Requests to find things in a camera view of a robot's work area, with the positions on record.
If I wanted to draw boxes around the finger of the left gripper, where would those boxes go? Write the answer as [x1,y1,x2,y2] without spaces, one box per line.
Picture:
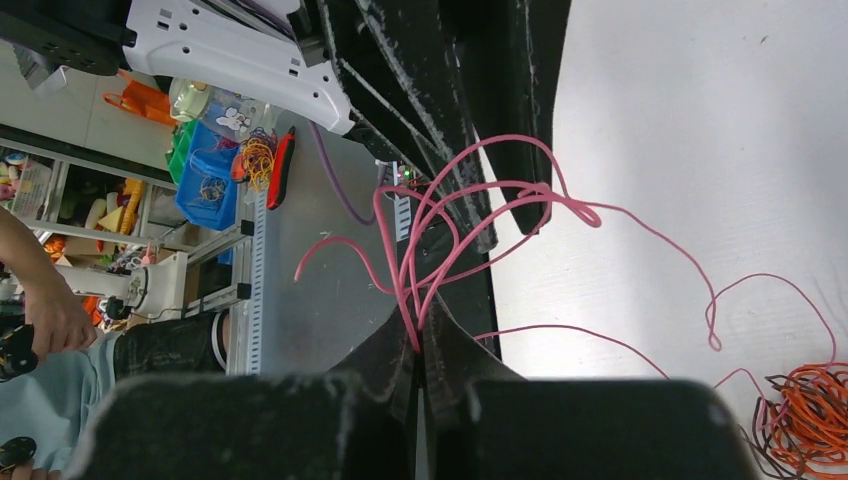
[317,0,498,254]
[457,0,572,236]

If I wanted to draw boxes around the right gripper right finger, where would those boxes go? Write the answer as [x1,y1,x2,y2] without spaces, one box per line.
[421,301,524,479]

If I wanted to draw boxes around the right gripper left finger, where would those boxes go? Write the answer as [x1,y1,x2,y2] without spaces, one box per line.
[331,308,419,479]

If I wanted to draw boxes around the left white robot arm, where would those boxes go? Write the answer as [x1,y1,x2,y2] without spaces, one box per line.
[1,1,571,197]

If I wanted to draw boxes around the person's hand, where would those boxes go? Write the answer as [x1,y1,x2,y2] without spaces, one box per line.
[24,290,97,362]

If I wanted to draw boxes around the red utility knife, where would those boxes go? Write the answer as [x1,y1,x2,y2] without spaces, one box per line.
[266,126,296,210]

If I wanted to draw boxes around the blue storage bin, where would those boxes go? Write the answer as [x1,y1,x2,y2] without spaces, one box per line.
[176,122,238,231]

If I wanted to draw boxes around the orange plastic bag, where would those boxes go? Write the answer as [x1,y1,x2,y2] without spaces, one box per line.
[102,70,177,127]

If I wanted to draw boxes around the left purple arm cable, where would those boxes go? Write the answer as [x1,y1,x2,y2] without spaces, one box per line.
[308,120,379,227]

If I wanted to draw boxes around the left slotted cable duct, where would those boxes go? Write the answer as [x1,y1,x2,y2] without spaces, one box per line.
[227,189,267,375]

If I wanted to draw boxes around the dark brown tangled cable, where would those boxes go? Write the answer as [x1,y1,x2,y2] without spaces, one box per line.
[735,374,848,480]

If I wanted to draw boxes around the orange tangled cable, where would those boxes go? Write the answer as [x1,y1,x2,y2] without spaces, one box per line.
[768,362,848,480]

